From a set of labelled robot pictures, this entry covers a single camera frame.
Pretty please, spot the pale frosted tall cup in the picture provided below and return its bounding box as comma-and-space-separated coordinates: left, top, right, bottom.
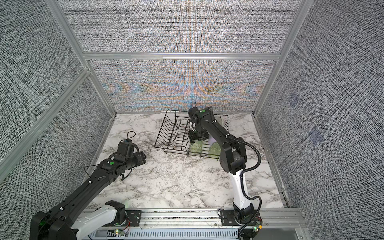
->
215, 116, 223, 125

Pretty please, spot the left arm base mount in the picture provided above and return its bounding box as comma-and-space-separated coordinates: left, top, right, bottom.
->
104, 200, 143, 227

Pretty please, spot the black wire dish rack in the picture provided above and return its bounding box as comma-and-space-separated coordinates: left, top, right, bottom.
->
154, 110, 229, 159

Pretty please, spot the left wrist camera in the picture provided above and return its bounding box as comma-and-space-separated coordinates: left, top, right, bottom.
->
117, 131, 139, 158

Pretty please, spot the aluminium front rail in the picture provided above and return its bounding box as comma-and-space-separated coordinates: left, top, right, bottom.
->
53, 207, 307, 232

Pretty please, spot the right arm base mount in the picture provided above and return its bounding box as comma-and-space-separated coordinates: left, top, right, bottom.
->
217, 209, 263, 229

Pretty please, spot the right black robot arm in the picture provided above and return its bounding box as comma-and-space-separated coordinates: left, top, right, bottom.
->
188, 107, 255, 225

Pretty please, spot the purple plastic cup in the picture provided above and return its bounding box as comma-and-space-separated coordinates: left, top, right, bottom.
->
208, 135, 217, 145

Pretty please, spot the light green glass cup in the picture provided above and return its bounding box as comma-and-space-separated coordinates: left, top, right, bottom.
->
190, 141, 203, 154

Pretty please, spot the green transparent cup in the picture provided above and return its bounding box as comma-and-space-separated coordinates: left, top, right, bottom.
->
209, 142, 221, 159

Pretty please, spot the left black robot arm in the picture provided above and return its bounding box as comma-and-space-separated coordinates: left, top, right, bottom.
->
29, 139, 147, 240

